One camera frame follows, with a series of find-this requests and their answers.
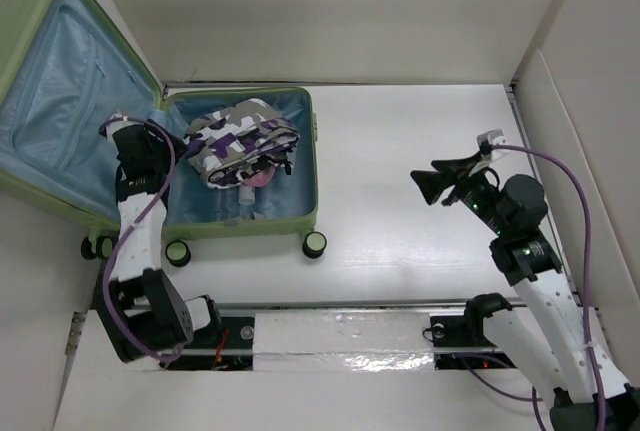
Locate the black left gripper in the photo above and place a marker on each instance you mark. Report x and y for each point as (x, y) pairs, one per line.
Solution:
(160, 139)

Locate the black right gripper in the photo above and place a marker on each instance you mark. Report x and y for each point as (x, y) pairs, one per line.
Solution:
(455, 173)

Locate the purple grey camouflage garment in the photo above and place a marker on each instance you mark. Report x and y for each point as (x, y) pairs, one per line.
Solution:
(230, 146)

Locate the green suitcase with blue lining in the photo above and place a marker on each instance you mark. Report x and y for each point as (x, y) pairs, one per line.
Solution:
(65, 69)

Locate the small white bottle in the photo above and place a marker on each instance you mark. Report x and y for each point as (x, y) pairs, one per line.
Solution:
(246, 195)

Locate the pink headphones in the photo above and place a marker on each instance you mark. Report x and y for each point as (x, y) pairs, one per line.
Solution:
(261, 179)

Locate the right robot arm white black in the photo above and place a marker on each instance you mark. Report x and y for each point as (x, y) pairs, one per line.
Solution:
(570, 372)

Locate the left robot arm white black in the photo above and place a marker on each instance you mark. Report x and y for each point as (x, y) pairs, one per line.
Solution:
(142, 312)

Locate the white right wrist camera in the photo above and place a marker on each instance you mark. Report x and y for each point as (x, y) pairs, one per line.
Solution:
(488, 140)

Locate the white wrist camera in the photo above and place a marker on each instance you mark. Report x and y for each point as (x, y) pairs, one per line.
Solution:
(488, 140)
(114, 124)

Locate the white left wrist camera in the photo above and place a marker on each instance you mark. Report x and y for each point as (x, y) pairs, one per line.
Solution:
(114, 124)

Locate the metal base rail with foil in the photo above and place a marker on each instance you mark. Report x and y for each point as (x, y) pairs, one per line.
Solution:
(343, 340)

